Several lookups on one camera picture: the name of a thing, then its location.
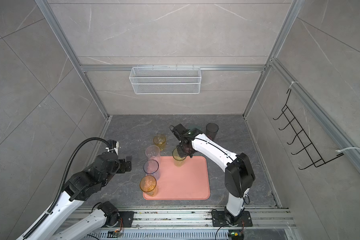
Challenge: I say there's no short yellow plastic cup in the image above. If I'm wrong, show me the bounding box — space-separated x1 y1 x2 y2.
153 134 167 151

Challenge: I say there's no blue plastic cup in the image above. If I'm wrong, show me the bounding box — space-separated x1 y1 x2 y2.
143 159 161 180

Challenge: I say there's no tall green plastic cup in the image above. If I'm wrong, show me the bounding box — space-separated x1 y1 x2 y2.
172 149 187 167

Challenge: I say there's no dark grey plastic cup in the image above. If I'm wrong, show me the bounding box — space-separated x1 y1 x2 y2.
205 123 219 141

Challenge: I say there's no tall yellow plastic cup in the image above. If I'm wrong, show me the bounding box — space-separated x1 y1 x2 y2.
140 175 158 197

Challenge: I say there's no clear plastic cup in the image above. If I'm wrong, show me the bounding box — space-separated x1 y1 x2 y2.
145 145 161 163

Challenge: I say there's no pink tray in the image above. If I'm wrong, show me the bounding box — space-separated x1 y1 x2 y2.
143 156 210 201

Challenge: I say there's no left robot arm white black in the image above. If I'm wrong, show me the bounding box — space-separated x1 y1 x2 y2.
19 137 132 240

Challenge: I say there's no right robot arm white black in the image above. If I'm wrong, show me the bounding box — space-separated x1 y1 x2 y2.
170 124 256 226

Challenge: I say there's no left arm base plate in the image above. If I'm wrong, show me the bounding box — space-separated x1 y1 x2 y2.
114 211 135 228

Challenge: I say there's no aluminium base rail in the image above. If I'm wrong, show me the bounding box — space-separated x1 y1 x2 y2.
46 206 298 240

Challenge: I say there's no white wire mesh basket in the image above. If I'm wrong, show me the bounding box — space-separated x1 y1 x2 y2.
129 67 202 95

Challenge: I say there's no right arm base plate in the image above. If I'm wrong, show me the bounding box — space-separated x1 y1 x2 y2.
211 210 253 227

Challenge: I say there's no black wire hook rack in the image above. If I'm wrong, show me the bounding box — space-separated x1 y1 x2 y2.
273 89 344 171

